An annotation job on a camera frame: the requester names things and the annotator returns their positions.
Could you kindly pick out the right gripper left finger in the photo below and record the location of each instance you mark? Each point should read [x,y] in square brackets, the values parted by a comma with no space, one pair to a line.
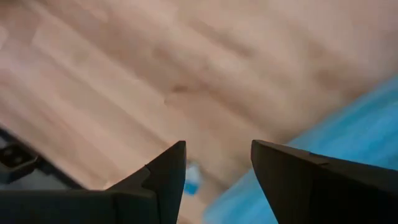
[124,205]

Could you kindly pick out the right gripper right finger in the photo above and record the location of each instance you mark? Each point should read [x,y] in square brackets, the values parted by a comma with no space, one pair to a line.
[326,193]

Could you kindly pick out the small blue white wad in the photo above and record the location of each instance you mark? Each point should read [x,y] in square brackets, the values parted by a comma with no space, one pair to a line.
[192,180]

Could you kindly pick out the flat pleated blue trash bag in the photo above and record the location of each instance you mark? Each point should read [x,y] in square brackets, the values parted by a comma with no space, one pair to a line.
[357,130]

